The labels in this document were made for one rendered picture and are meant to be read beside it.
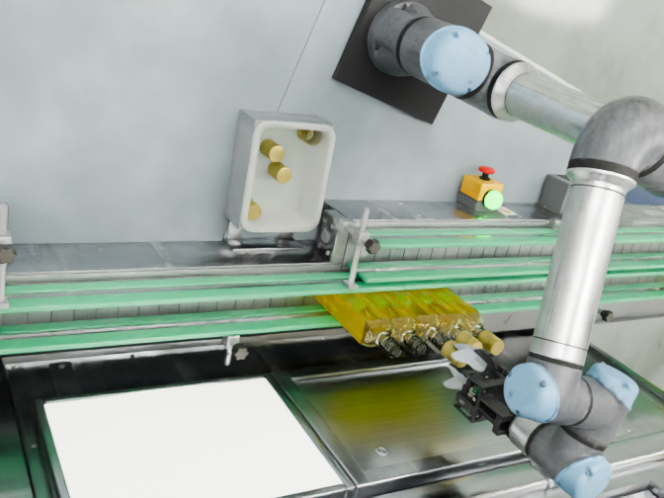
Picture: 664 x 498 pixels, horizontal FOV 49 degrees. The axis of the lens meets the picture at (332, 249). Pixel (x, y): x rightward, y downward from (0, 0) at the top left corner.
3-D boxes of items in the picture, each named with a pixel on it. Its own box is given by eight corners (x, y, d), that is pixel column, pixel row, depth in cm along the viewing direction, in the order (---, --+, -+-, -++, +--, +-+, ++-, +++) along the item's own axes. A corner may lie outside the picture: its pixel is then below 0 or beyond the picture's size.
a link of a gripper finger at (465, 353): (440, 334, 132) (468, 368, 125) (464, 331, 135) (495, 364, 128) (434, 348, 133) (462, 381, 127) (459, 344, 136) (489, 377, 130)
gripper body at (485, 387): (460, 367, 125) (507, 407, 115) (498, 361, 129) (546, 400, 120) (450, 404, 127) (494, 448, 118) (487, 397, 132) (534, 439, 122)
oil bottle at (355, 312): (315, 300, 153) (367, 353, 137) (319, 276, 151) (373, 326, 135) (338, 298, 156) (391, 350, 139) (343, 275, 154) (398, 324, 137)
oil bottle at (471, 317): (403, 296, 165) (461, 344, 148) (409, 274, 163) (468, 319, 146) (424, 295, 168) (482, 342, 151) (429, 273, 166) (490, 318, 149)
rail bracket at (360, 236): (326, 272, 151) (357, 299, 141) (342, 195, 145) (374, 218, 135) (339, 272, 153) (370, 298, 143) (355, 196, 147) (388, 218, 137)
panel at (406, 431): (31, 413, 121) (70, 565, 95) (32, 398, 120) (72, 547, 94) (454, 361, 167) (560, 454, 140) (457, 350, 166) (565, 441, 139)
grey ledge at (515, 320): (406, 320, 182) (433, 343, 173) (415, 288, 179) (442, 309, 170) (651, 299, 230) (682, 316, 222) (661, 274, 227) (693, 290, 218)
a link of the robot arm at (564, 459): (625, 460, 108) (598, 507, 110) (571, 417, 117) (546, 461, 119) (596, 457, 104) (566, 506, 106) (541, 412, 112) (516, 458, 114)
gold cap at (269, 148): (261, 138, 145) (270, 144, 141) (277, 139, 146) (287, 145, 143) (258, 155, 146) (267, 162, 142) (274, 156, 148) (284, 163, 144)
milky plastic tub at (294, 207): (223, 216, 149) (240, 232, 143) (239, 108, 142) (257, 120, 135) (299, 216, 158) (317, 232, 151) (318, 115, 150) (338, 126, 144)
